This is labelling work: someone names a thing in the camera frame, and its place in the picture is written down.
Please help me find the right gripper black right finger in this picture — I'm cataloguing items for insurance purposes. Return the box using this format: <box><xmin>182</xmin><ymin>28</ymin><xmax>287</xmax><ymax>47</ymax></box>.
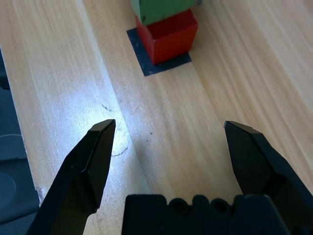
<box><xmin>224</xmin><ymin>120</ymin><xmax>313</xmax><ymax>231</ymax></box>

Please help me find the red wooden block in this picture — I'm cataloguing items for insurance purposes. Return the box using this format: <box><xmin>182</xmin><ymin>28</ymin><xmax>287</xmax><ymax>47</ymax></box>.
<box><xmin>135</xmin><ymin>8</ymin><xmax>199</xmax><ymax>66</ymax></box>

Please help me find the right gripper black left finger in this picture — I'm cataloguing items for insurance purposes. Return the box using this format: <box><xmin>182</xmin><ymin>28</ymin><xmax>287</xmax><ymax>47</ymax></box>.
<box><xmin>25</xmin><ymin>119</ymin><xmax>116</xmax><ymax>235</ymax></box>

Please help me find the black square marker patch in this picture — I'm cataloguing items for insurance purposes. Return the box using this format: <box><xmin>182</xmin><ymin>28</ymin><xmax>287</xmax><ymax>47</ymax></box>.
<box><xmin>126</xmin><ymin>27</ymin><xmax>193</xmax><ymax>77</ymax></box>

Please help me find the green wooden block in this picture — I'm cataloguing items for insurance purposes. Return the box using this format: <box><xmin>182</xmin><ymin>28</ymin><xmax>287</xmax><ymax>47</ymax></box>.
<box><xmin>130</xmin><ymin>0</ymin><xmax>199</xmax><ymax>26</ymax></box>

